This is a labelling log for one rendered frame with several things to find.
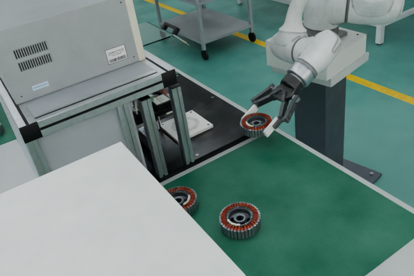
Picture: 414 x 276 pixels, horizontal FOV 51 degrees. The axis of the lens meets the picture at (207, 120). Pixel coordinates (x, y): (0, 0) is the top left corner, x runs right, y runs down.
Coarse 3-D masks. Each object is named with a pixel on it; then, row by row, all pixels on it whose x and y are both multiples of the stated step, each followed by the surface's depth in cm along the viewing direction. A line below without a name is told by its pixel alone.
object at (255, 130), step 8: (240, 120) 147; (248, 120) 147; (256, 120) 147; (264, 120) 147; (240, 128) 147; (248, 128) 142; (256, 128) 141; (264, 128) 141; (248, 136) 143; (256, 136) 142
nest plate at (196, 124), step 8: (192, 112) 167; (168, 120) 164; (192, 120) 162; (200, 120) 161; (168, 128) 159; (192, 128) 157; (200, 128) 156; (208, 128) 157; (176, 136) 154; (192, 136) 154
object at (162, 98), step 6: (156, 96) 152; (162, 96) 152; (156, 102) 148; (162, 102) 148; (168, 102) 148; (156, 108) 147; (162, 108) 148; (168, 108) 149; (156, 114) 147; (162, 114) 148; (138, 120) 144
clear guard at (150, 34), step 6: (144, 24) 177; (150, 24) 176; (144, 30) 171; (150, 30) 170; (156, 30) 168; (162, 30) 168; (144, 36) 164; (150, 36) 163; (156, 36) 162; (162, 36) 162; (168, 36) 161; (174, 36) 164; (144, 42) 159; (150, 42) 158; (186, 42) 166
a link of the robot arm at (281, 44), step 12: (300, 0) 151; (288, 12) 156; (300, 12) 154; (288, 24) 156; (300, 24) 156; (276, 36) 161; (288, 36) 155; (300, 36) 155; (276, 48) 161; (288, 48) 155; (288, 60) 158
